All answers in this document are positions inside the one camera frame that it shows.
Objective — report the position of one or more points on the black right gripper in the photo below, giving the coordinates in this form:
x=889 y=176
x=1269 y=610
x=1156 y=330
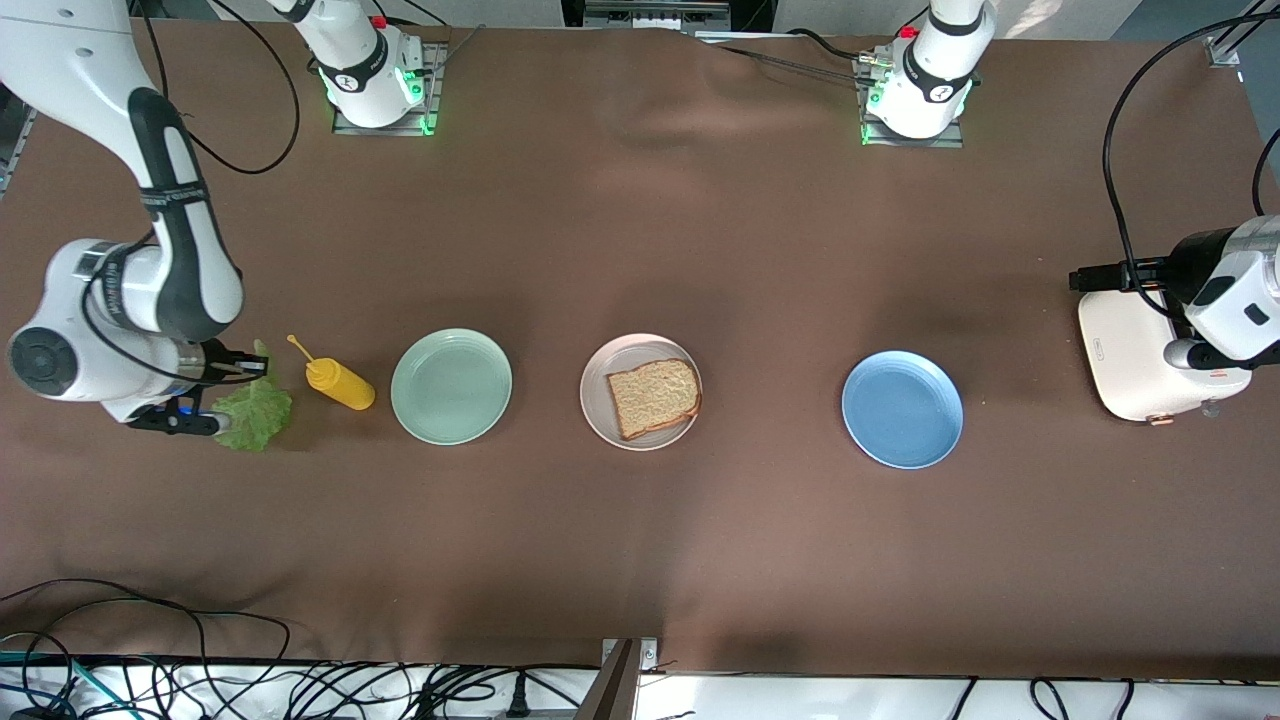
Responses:
x=216 y=361

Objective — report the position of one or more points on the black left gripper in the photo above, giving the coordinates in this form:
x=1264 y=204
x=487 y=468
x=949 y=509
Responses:
x=1188 y=264

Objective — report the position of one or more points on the green lettuce leaf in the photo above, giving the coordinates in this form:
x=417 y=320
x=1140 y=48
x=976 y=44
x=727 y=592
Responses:
x=255 y=415

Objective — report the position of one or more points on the yellow squeeze bottle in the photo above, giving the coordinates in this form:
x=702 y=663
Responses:
x=345 y=385

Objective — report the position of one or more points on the brown bread slice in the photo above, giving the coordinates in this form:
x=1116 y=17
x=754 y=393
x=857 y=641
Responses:
x=655 y=398

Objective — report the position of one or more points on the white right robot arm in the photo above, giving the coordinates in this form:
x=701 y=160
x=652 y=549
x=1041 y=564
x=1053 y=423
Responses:
x=100 y=70

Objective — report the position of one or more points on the mint green plate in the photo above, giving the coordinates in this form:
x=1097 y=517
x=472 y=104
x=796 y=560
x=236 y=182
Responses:
x=450 y=388

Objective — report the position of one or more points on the blue plate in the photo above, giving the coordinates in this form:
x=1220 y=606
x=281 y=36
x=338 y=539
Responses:
x=902 y=410

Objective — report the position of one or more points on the beige plate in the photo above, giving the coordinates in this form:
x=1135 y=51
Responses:
x=600 y=400

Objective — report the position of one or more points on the white toaster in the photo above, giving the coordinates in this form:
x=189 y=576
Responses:
x=1130 y=350

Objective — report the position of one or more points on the clear plastic box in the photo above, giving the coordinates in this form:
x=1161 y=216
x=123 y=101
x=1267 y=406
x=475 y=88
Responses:
x=12 y=150

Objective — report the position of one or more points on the black power plug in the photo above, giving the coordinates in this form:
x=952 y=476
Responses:
x=517 y=700

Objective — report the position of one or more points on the dark metal equipment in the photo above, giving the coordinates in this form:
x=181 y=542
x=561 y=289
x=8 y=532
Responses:
x=750 y=12

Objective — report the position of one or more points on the brown table cloth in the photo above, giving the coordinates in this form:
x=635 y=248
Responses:
x=760 y=560

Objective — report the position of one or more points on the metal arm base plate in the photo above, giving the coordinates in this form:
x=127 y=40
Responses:
x=385 y=131
x=910 y=143

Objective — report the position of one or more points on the aluminium frame profile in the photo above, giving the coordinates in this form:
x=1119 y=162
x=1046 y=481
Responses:
x=1228 y=45

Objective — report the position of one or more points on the dark metal post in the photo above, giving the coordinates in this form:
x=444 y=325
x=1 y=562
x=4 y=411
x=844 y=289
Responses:
x=610 y=695

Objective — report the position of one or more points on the silver metal bracket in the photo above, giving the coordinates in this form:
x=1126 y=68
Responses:
x=648 y=655

